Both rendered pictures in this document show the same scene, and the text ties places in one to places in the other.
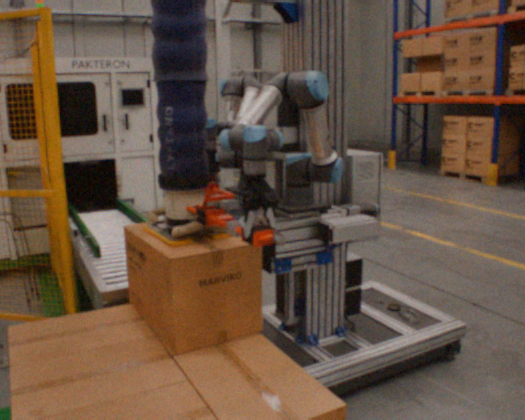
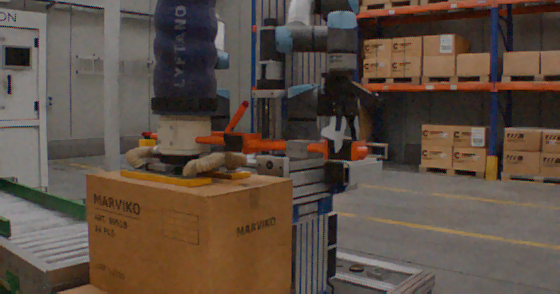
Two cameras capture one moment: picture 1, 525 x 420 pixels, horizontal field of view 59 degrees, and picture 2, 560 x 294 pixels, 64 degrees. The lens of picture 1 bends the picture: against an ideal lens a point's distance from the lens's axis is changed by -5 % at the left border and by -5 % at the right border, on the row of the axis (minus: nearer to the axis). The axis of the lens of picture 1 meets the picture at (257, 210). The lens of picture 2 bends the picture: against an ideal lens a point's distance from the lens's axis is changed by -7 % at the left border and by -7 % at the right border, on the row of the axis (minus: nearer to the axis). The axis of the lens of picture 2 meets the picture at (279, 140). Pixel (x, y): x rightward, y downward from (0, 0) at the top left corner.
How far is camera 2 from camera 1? 0.86 m
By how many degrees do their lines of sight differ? 24
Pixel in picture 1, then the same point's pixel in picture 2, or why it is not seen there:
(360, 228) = (369, 168)
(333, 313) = (318, 276)
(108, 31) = not seen: outside the picture
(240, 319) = (272, 279)
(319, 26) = not seen: outside the picture
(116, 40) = not seen: outside the picture
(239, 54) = (95, 41)
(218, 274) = (255, 219)
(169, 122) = (181, 25)
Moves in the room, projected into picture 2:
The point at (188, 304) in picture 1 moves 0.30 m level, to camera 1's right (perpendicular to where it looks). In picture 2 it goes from (225, 261) to (320, 249)
